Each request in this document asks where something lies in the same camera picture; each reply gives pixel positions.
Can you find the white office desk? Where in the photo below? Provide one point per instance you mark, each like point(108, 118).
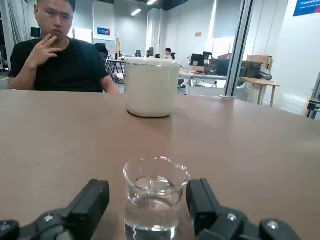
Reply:
point(200, 76)

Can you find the large blue wall banner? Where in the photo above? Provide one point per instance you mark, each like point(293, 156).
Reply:
point(306, 7)

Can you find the distant seated person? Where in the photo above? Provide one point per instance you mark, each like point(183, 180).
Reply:
point(169, 54)

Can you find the dark glass partition frame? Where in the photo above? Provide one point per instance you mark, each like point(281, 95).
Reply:
point(240, 50)

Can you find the clear glass measuring cup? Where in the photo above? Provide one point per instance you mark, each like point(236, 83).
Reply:
point(155, 195)

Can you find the wooden side table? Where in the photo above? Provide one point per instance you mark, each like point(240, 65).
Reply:
point(260, 83)

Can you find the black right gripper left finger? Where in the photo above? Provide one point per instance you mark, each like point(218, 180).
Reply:
point(85, 210)

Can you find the small blue wall poster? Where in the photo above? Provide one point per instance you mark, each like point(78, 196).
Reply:
point(103, 31)

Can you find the white cylindrical lidded canister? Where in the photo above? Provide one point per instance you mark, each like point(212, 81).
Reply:
point(151, 87)

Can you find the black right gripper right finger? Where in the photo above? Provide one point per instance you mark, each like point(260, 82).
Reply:
point(207, 212)

